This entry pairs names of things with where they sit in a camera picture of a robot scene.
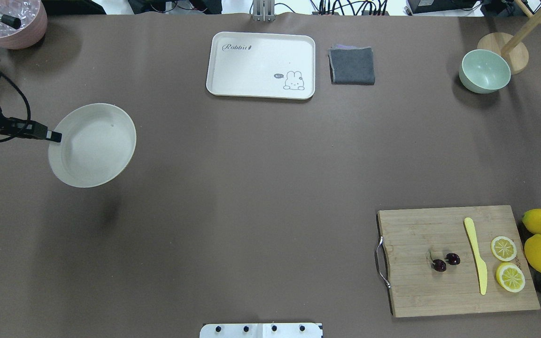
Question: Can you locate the round cream plate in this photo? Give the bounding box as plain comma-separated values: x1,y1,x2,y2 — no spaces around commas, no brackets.
48,103,137,188

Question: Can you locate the cream rabbit tray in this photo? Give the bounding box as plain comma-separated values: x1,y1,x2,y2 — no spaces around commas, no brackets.
206,31,316,100

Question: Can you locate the pink bowl with ice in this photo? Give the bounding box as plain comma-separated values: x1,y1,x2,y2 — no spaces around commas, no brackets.
0,0,48,49

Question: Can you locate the grey folded cloth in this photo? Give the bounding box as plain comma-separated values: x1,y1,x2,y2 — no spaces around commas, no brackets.
328,45,376,85

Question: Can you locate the bamboo cutting board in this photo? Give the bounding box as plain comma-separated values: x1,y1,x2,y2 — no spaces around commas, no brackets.
377,205,541,317

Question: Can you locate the yellow plastic knife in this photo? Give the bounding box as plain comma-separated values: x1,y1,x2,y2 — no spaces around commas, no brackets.
464,217,488,295

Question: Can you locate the mint green bowl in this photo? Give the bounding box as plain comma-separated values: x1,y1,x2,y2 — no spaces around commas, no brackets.
458,49,511,94

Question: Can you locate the upper lemon slice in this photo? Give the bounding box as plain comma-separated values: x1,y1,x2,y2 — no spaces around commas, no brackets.
490,236,518,262

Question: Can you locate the lemon slice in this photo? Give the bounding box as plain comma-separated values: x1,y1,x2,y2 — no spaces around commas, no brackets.
490,236,518,262
495,262,526,293

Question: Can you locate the wooden mug stand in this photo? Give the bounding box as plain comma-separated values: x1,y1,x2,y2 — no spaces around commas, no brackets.
477,0,541,75

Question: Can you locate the lower lemon slice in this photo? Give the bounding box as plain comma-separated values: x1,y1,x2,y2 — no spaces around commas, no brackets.
495,262,526,293

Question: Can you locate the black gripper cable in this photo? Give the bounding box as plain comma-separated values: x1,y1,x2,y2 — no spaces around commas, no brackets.
0,66,32,144

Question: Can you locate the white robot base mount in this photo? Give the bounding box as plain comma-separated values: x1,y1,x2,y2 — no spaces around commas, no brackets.
199,323,324,338

